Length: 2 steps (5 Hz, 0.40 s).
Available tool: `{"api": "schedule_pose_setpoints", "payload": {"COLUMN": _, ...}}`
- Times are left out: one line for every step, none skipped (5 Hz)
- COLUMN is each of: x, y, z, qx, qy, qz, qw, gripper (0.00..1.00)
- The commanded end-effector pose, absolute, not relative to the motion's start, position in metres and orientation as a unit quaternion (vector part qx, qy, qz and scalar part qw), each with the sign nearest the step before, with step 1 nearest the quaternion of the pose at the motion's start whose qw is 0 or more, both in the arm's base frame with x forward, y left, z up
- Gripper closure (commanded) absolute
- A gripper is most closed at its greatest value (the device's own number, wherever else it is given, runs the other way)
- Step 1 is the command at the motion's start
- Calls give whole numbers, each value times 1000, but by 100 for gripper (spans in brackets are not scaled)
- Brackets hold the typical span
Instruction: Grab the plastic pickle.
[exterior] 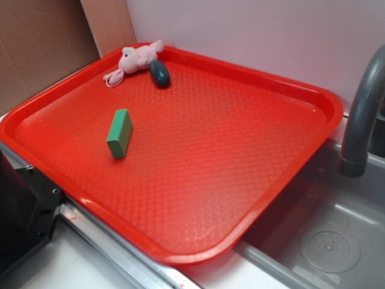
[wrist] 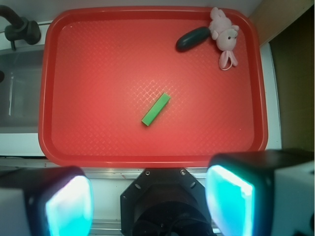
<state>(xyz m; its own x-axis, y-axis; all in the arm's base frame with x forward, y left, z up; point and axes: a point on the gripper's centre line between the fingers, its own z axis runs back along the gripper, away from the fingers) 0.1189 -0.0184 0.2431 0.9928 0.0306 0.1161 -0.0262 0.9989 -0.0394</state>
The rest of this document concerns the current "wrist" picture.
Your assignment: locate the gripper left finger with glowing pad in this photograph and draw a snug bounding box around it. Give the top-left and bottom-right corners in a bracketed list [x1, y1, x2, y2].
[0, 166, 94, 236]

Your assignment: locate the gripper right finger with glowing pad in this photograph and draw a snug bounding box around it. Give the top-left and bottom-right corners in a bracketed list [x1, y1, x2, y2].
[205, 149, 315, 236]

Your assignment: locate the dark green plastic pickle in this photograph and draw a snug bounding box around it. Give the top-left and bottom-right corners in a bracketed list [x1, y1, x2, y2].
[176, 27, 211, 52]

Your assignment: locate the stainless steel sink basin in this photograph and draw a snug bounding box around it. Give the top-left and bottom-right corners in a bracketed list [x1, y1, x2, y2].
[0, 50, 43, 133]

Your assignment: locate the green rectangular block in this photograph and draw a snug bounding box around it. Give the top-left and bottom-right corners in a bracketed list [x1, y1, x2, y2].
[141, 93, 171, 126]

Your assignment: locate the red plastic tray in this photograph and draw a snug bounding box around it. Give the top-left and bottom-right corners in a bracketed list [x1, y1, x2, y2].
[38, 7, 268, 168]

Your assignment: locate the pink plush bunny toy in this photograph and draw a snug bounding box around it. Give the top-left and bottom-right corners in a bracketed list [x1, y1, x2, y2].
[209, 7, 239, 71]

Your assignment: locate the black sink faucet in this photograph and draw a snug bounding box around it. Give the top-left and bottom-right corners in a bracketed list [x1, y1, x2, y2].
[0, 5, 41, 51]

